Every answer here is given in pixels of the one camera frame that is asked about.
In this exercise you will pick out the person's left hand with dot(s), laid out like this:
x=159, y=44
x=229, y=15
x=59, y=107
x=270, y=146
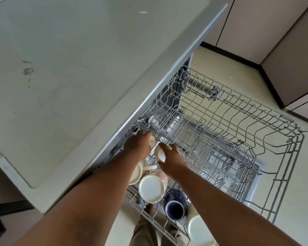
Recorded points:
x=137, y=147

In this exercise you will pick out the person's right hand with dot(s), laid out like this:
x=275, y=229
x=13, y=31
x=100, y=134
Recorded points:
x=173, y=163

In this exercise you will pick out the white floral teacup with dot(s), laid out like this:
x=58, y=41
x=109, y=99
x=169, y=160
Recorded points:
x=152, y=142
x=159, y=153

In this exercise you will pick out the plain cream mug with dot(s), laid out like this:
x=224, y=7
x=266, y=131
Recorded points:
x=137, y=174

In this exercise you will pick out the red flower print mug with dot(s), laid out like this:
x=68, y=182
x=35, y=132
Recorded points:
x=151, y=188

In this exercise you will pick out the dark blue cup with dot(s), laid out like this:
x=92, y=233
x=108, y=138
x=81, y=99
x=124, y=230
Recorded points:
x=174, y=210

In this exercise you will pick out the cream diamond pattern mug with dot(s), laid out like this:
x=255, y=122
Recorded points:
x=199, y=230

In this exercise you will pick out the silver dishwasher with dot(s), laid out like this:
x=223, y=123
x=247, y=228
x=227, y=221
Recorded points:
x=79, y=74

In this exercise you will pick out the person's right forearm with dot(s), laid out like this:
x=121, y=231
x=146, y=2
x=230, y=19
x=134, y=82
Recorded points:
x=233, y=212

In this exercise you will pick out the person's left forearm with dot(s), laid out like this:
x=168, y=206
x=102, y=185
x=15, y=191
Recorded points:
x=79, y=210

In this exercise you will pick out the person's khaki trousers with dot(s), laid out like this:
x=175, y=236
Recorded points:
x=143, y=235

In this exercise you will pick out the beige base cabinet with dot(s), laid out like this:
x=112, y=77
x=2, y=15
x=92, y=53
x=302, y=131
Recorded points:
x=272, y=35

